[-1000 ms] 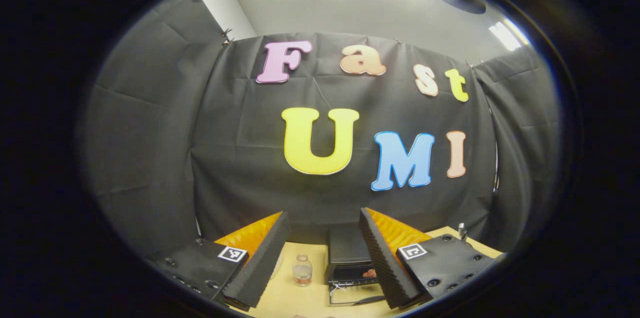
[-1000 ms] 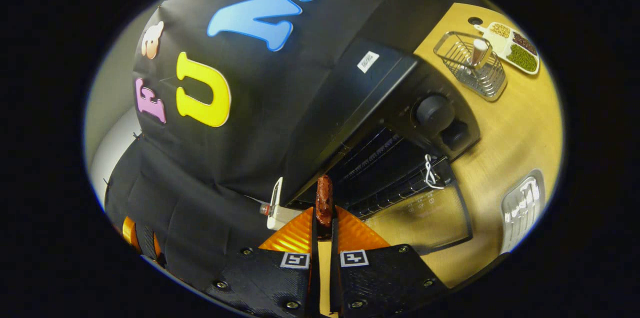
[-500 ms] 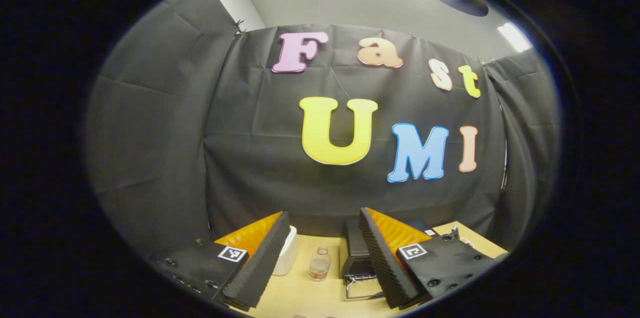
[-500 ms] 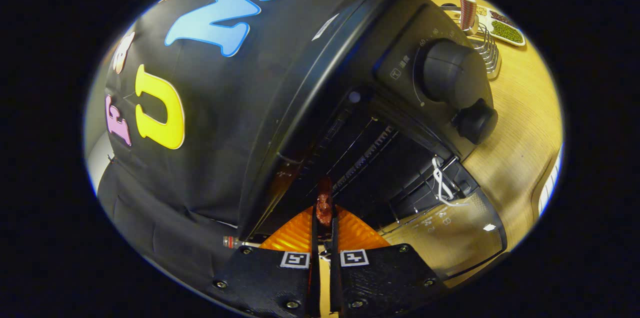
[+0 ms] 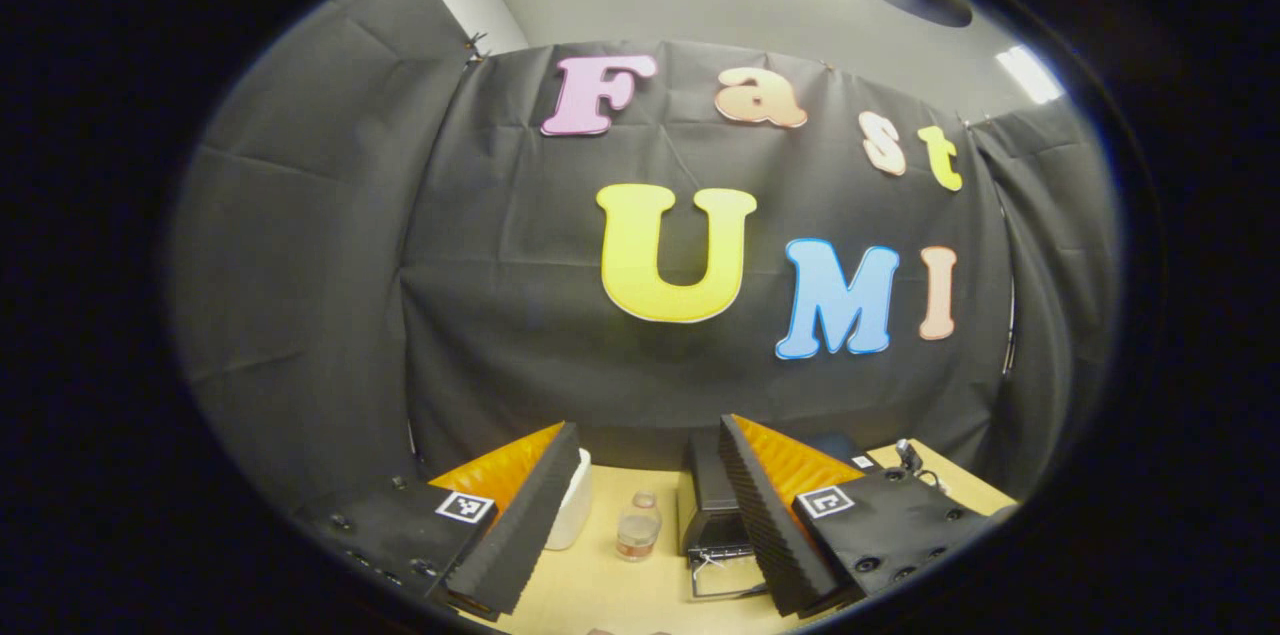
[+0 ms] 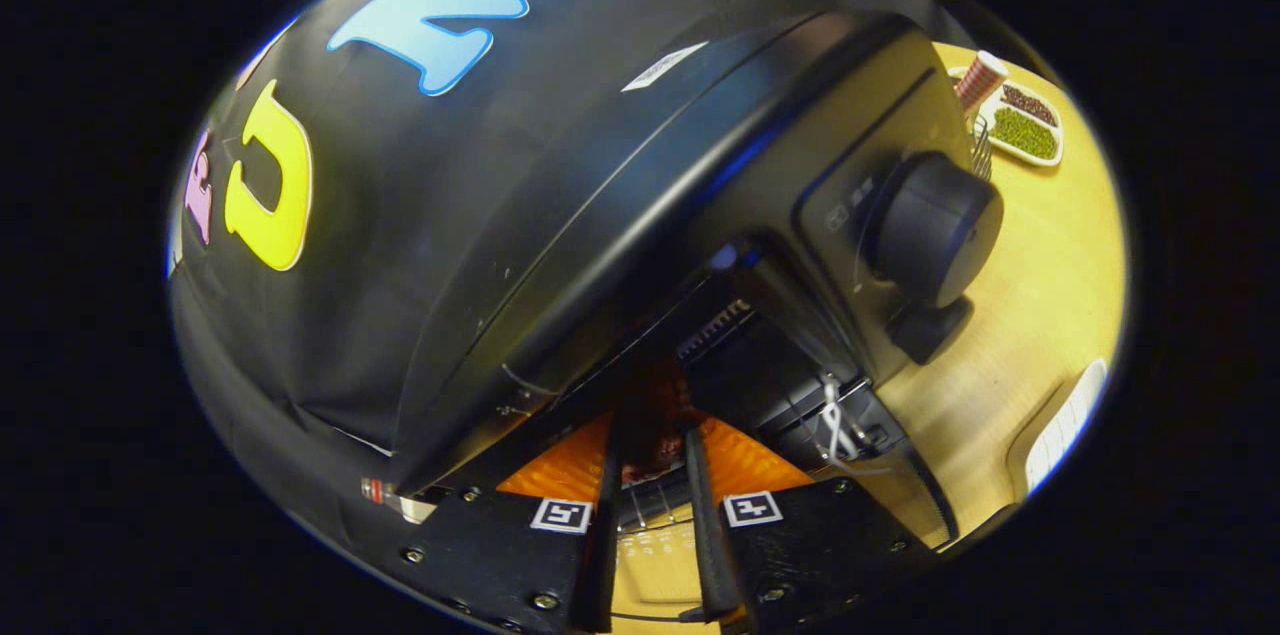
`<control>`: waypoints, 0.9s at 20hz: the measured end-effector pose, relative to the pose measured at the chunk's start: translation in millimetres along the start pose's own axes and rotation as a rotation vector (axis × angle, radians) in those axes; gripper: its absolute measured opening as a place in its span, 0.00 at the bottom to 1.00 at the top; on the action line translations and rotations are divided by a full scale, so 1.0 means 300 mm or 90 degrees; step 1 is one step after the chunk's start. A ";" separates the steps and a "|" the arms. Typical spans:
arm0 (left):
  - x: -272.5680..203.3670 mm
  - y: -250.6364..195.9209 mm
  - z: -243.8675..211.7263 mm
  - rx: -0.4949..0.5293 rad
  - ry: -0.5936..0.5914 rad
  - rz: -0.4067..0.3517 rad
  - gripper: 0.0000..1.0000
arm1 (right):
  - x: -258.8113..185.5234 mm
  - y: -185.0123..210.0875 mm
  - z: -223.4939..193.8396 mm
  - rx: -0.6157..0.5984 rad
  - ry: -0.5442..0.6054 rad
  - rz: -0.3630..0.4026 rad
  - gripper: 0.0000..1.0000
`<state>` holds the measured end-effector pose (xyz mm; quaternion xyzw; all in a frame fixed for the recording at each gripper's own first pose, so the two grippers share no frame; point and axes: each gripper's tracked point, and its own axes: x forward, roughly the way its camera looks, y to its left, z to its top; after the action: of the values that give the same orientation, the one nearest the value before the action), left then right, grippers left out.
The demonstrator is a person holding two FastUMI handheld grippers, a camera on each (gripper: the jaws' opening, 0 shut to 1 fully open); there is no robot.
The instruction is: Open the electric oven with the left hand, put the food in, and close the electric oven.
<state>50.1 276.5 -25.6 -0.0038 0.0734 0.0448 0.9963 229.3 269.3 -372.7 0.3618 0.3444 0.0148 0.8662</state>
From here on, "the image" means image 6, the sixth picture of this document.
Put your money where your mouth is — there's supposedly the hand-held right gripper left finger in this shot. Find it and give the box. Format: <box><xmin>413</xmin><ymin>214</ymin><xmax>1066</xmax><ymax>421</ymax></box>
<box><xmin>399</xmin><ymin>410</ymin><xmax>627</xmax><ymax>635</ymax></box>

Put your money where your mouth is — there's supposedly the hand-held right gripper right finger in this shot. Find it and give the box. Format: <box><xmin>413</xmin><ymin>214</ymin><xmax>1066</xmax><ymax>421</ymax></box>
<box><xmin>684</xmin><ymin>414</ymin><xmax>942</xmax><ymax>632</ymax></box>

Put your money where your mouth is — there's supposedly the black electric oven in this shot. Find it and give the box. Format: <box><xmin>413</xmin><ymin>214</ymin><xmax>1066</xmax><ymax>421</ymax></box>
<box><xmin>388</xmin><ymin>9</ymin><xmax>1007</xmax><ymax>556</ymax></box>

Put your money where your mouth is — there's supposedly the white ribbed rectangular plate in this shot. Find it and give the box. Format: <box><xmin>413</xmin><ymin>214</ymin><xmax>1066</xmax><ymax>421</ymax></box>
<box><xmin>1006</xmin><ymin>357</ymin><xmax>1110</xmax><ymax>498</ymax></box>

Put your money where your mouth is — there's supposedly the white divided plate of beans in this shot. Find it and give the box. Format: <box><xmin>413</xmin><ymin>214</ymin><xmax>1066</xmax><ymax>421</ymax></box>
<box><xmin>975</xmin><ymin>79</ymin><xmax>1065</xmax><ymax>168</ymax></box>

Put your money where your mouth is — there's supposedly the red white striped cup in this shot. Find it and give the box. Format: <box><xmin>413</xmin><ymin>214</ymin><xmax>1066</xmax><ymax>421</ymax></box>
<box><xmin>954</xmin><ymin>49</ymin><xmax>1012</xmax><ymax>113</ymax></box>

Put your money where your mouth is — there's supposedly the small wire basket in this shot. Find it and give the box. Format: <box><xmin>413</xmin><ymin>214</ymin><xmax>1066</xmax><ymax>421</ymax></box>
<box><xmin>964</xmin><ymin>110</ymin><xmax>995</xmax><ymax>183</ymax></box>

